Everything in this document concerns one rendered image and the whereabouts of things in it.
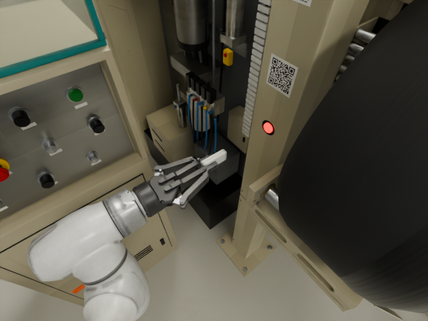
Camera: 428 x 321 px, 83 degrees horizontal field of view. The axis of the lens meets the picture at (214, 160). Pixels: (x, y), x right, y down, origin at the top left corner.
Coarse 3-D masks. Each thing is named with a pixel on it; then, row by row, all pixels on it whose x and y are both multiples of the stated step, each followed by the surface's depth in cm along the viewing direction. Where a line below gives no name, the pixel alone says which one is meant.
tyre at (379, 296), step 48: (384, 48) 29; (336, 96) 32; (384, 96) 27; (336, 144) 31; (384, 144) 27; (288, 192) 40; (336, 192) 32; (384, 192) 28; (336, 240) 35; (384, 240) 29; (384, 288) 32
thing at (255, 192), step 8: (280, 168) 72; (264, 176) 70; (272, 176) 70; (256, 184) 68; (264, 184) 68; (272, 184) 71; (248, 192) 70; (256, 192) 67; (248, 200) 72; (256, 200) 72
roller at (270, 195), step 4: (272, 188) 71; (264, 192) 71; (268, 192) 70; (272, 192) 70; (276, 192) 70; (264, 196) 71; (268, 196) 70; (272, 196) 69; (276, 196) 69; (268, 200) 70; (272, 200) 69; (276, 200) 68; (272, 204) 70; (276, 204) 68; (276, 208) 69
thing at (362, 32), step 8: (360, 24) 75; (368, 24) 77; (376, 24) 80; (384, 24) 78; (360, 32) 74; (368, 32) 73; (376, 32) 81; (352, 40) 77; (360, 40) 75; (368, 40) 73; (352, 48) 77; (360, 48) 75; (352, 56) 79; (344, 64) 82; (336, 80) 90
